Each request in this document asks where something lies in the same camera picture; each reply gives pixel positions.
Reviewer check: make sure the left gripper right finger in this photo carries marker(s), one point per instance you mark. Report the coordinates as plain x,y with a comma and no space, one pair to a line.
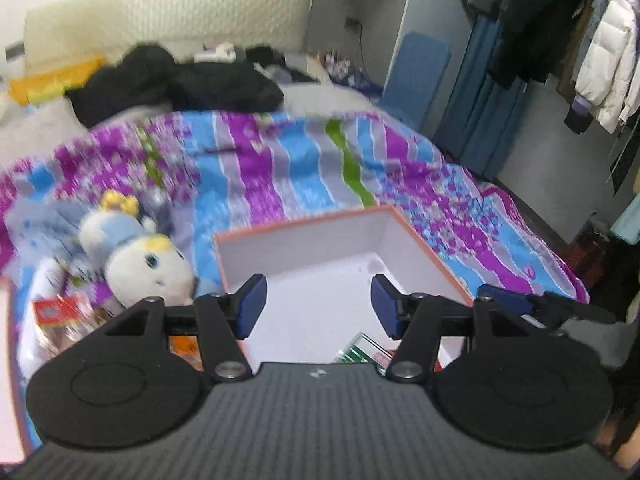
418,321

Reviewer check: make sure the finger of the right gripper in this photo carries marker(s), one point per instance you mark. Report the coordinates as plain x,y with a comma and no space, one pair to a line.
532,308

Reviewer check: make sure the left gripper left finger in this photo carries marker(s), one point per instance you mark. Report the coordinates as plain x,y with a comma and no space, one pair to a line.
223,322

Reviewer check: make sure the green brown snack packet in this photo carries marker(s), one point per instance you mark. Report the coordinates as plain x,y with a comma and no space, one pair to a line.
365,350

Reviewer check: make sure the red clear dried snack bag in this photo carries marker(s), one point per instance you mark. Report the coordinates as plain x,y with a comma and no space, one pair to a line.
64,320

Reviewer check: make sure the white blue plush toy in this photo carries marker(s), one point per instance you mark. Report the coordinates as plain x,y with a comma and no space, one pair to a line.
135,260

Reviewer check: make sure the deep pink cardboard box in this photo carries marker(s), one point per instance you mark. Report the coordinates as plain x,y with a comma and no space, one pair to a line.
319,272

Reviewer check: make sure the colourful floral bedspread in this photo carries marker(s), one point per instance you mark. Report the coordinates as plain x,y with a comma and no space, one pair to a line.
227,171

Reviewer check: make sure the white spray bottle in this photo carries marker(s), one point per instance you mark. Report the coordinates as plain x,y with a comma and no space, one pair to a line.
46,285

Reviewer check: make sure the blue curtain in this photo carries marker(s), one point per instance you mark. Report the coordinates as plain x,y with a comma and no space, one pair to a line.
479,125

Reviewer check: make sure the light blue plastic bag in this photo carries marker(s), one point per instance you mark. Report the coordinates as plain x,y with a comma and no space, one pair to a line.
40,231

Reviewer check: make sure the white puffer jacket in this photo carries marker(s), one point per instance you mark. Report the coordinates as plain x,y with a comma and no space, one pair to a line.
607,85

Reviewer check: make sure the pink box lid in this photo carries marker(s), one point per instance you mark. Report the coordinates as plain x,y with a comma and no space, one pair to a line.
15,440

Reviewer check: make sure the black clothing pile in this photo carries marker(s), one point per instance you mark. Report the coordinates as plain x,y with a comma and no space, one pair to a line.
148,75

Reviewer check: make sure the grey blanket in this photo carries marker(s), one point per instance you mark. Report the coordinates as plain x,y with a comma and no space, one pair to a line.
35,131

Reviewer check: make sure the yellow pillow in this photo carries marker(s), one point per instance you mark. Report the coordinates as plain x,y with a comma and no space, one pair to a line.
51,85

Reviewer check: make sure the cream quilted headboard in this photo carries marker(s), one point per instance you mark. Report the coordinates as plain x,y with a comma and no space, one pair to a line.
67,32

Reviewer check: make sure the white wardrobe shelf unit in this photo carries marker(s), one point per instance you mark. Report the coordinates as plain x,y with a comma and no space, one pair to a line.
370,33

